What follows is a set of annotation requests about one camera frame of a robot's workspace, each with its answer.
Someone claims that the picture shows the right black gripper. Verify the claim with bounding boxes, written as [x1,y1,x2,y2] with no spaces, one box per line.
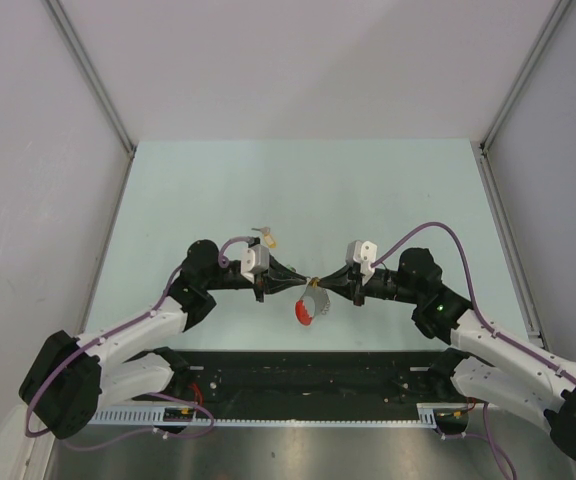
[318,263,421,307]

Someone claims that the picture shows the red handled metal key holder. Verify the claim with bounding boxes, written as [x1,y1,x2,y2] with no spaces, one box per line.
[295,284,330,326]

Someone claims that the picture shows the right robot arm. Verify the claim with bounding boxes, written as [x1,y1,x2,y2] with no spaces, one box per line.
[318,248,576,462]

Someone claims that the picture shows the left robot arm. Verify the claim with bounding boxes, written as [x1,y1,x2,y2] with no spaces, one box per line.
[19,237,308,440]

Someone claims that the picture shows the key with yellow tag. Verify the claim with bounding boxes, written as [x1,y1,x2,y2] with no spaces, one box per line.
[253,226,277,249]

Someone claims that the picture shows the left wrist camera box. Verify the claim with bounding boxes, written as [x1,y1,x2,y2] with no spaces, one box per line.
[240,244,270,283]

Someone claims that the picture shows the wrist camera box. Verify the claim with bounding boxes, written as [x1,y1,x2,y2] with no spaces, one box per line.
[346,240,377,283]
[240,244,270,283]

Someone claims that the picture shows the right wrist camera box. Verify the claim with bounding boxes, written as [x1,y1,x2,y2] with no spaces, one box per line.
[346,240,377,283]

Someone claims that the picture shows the white slotted cable duct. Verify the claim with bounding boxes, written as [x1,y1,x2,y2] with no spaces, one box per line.
[89,405,437,429]

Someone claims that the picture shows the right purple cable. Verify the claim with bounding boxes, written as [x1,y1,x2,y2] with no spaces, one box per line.
[372,220,576,479]

